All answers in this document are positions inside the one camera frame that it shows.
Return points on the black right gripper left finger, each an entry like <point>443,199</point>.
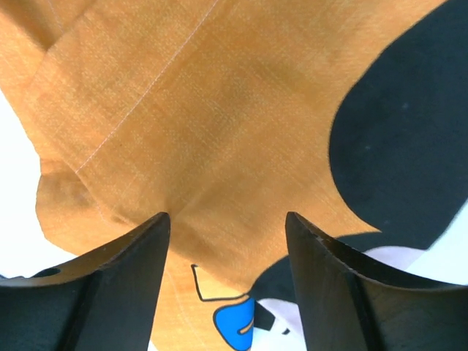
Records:
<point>104,299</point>

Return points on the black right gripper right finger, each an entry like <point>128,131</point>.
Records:
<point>350,301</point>

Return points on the orange cartoon mouse placemat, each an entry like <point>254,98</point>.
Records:
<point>228,115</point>

